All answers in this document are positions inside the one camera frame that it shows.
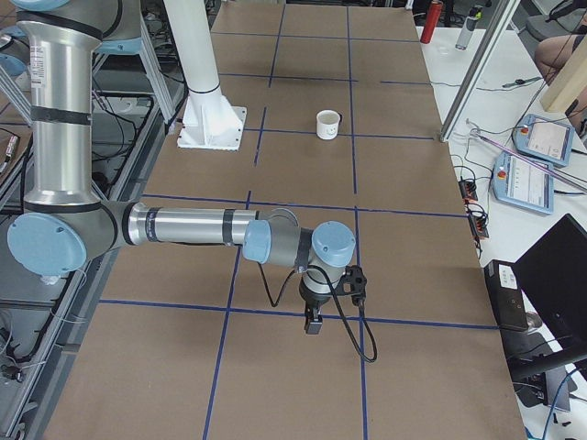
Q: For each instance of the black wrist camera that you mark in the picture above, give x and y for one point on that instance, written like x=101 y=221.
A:
x=353 y=283

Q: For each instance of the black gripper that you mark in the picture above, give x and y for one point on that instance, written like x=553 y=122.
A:
x=313 y=300

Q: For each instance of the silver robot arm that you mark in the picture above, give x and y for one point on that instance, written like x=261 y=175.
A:
x=64 y=224

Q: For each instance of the aluminium frame post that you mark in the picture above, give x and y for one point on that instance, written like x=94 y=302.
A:
x=503 y=14

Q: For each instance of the black computer box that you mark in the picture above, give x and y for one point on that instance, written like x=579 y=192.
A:
x=505 y=296

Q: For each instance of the seated person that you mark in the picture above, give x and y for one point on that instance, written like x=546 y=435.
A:
x=553 y=53

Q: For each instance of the teach pendant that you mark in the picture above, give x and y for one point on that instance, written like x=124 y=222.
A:
x=544 y=139
x=524 y=183

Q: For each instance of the red bottle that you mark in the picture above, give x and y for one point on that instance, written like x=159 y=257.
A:
x=432 y=17

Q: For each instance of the black monitor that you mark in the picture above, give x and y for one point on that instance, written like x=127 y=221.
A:
x=552 y=275

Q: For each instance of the near teach pendant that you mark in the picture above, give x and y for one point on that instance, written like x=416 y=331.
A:
x=524 y=183

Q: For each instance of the far teach pendant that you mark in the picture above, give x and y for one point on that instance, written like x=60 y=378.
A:
x=544 y=139

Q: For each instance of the aluminium side frame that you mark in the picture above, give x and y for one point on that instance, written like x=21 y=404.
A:
x=134 y=106

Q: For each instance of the wooden beam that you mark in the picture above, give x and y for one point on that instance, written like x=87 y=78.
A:
x=568 y=84

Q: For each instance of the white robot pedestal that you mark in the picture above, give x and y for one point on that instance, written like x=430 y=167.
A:
x=209 y=119

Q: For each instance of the white smiley mug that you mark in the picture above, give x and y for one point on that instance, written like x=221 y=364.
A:
x=327 y=124

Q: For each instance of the clear water bottle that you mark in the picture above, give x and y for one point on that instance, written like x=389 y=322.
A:
x=469 y=25

